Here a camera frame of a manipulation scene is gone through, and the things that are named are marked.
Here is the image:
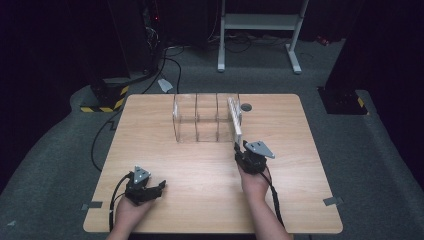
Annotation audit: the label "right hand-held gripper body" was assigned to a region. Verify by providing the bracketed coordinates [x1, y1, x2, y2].
[234, 140, 276, 175]

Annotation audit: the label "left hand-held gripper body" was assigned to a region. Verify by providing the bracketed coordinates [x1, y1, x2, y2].
[124, 165, 155, 207]

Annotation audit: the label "white power strip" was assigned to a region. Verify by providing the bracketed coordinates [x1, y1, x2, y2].
[227, 96, 244, 147]

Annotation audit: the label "clear acrylic rack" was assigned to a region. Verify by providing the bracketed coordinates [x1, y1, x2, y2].
[171, 92, 243, 144]

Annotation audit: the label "person's left hand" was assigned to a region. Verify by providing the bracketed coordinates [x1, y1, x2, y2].
[114, 194, 156, 232]

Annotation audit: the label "person's right hand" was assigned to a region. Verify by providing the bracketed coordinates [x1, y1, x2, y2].
[237, 163, 272, 202]

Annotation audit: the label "grey tape piece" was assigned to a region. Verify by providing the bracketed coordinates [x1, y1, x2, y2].
[81, 201, 104, 211]
[322, 196, 344, 207]

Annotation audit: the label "grey paper scrap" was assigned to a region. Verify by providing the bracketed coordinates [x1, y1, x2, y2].
[157, 78, 174, 94]

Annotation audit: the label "black yellow striped base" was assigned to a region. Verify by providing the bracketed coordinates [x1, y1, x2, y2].
[79, 78, 130, 114]

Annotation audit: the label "black base with yellow stripe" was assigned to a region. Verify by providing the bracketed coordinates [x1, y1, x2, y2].
[317, 86, 370, 116]

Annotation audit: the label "white metal stand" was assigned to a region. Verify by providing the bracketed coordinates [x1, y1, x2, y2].
[217, 0, 310, 75]

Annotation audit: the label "black equipment tower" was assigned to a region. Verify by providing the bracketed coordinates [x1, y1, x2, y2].
[108, 0, 168, 76]

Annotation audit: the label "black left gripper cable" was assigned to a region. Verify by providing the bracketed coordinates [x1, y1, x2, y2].
[108, 172, 134, 233]

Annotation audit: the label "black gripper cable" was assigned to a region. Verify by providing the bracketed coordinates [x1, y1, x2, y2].
[259, 170, 286, 230]
[108, 172, 134, 233]

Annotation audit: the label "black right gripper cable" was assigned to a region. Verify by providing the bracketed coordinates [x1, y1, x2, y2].
[259, 170, 286, 230]

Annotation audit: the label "black floor cable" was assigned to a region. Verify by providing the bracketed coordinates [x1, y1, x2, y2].
[142, 46, 183, 95]
[90, 109, 122, 173]

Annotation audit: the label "bundle of dark cables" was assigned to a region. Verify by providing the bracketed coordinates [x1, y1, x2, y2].
[207, 32, 255, 54]

